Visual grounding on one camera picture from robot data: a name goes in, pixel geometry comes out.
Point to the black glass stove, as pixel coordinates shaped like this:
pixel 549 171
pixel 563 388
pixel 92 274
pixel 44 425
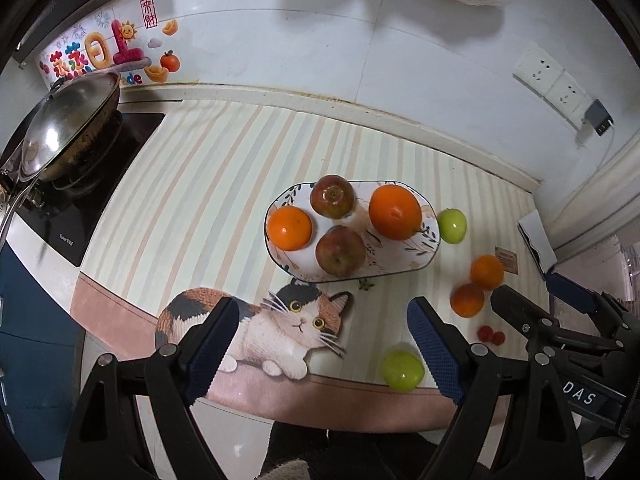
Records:
pixel 100 180

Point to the white paper box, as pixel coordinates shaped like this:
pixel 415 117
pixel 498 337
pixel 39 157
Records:
pixel 537 232

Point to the medium orange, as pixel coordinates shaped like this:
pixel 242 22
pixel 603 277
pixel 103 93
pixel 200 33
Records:
pixel 289 228

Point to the steel wok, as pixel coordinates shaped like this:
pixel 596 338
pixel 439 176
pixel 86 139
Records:
pixel 65 125

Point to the red apple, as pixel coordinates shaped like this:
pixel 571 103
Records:
pixel 332 197
pixel 340 252

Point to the large orange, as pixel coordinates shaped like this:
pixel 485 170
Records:
pixel 395 212

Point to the white wall socket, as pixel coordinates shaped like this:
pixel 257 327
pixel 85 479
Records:
pixel 537 67
pixel 567 97

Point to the green star-shaped calyx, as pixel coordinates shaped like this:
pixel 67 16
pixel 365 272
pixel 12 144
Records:
pixel 366 284

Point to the red cherry tomato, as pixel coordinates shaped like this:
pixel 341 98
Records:
pixel 498 338
pixel 484 332

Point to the colourful wall sticker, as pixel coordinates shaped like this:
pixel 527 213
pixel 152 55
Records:
pixel 100 52

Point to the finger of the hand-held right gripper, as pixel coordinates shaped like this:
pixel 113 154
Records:
pixel 520 312
pixel 570 292

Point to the white door frame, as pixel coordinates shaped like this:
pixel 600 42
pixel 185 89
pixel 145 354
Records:
pixel 600 200

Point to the small orange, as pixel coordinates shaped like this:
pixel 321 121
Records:
pixel 486 271
pixel 467 301

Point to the striped cat print mat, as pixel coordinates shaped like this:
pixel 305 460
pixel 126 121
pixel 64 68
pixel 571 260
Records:
pixel 200 185

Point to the brown label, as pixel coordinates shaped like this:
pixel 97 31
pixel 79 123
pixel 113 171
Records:
pixel 505 259

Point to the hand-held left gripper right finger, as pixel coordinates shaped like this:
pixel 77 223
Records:
pixel 435 350

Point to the grey plug charger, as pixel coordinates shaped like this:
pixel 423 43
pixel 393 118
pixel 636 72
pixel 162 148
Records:
pixel 597 116

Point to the green apple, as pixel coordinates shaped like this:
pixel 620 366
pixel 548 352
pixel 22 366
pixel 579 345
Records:
pixel 402 371
pixel 452 226

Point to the oval patterned plate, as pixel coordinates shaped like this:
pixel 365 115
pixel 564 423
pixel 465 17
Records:
pixel 400 256

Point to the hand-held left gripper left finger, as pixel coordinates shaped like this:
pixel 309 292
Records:
pixel 215 355

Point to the blue cabinet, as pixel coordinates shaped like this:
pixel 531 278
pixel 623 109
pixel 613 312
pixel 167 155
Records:
pixel 35 350

